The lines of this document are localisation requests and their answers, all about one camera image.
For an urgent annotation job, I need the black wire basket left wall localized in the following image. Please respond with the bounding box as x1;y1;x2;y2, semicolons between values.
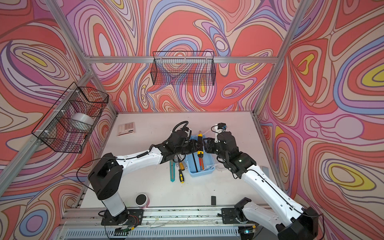
32;82;109;154

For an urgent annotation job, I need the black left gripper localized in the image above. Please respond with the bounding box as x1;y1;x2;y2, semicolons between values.
175;139;205;157

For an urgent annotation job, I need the teal utility knife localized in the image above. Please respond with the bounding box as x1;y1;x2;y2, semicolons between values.
170;160;176;182

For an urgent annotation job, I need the aluminium frame corner post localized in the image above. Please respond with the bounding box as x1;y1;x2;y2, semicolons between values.
253;1;313;115

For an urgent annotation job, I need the aluminium front rail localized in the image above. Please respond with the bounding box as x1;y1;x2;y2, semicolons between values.
54;203;283;240

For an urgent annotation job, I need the yellow black utility knife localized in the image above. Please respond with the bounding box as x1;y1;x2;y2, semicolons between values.
197;131;204;159

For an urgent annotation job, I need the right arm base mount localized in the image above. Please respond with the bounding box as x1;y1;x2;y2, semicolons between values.
217;197;259;226

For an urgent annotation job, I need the pink cup black lid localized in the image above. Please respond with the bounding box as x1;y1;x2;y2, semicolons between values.
135;193;150;209

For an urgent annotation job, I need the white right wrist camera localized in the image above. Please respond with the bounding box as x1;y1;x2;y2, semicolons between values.
211;123;227;135

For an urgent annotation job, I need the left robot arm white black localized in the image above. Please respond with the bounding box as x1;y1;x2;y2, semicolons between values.
88;130;204;217

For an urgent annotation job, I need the yellow black screwdriver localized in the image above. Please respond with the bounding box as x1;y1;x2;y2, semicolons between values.
178;162;185;183

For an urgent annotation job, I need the white pink calculator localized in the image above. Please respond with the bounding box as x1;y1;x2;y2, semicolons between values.
117;122;136;136

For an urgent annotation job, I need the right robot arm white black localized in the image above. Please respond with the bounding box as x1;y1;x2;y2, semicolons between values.
200;132;319;240

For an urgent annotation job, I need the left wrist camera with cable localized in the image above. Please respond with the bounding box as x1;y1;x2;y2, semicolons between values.
172;121;192;140

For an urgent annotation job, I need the black wire basket back wall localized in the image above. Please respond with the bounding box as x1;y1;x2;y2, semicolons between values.
151;51;216;86

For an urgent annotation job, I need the red hex key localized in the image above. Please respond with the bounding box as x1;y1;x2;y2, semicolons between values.
199;157;205;171

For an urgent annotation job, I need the black wire basket wall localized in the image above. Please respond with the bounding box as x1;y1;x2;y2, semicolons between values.
151;51;216;86
32;82;109;154

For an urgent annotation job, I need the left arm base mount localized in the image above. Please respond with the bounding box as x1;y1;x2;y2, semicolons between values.
99;209;144;227

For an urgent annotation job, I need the blue plastic tool box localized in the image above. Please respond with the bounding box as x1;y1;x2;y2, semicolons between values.
185;135;219;178

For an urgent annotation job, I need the grey duct tape roll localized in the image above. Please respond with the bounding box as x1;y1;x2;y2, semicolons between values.
70;113;95;132

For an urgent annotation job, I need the small black block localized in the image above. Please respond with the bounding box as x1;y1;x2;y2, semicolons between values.
211;196;217;206

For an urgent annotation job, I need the grey box by wall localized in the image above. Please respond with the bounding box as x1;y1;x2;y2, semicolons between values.
260;166;270;176

